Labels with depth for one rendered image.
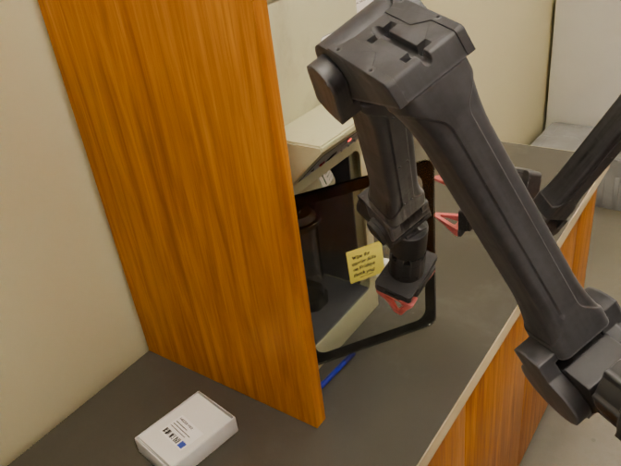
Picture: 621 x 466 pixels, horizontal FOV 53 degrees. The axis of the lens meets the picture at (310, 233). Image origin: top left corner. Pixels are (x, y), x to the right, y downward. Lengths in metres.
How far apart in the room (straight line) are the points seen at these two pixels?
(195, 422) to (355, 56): 0.94
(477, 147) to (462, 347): 0.97
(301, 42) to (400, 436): 0.75
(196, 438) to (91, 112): 0.64
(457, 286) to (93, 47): 1.01
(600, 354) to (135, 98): 0.82
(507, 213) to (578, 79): 3.62
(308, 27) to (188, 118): 0.27
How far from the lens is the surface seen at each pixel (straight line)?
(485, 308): 1.56
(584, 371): 0.65
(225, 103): 0.98
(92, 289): 1.45
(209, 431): 1.29
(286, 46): 1.09
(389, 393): 1.35
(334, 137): 1.04
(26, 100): 1.29
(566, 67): 4.16
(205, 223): 1.14
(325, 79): 0.54
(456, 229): 1.43
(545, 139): 4.00
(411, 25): 0.53
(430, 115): 0.50
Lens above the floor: 1.90
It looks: 31 degrees down
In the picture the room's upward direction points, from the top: 7 degrees counter-clockwise
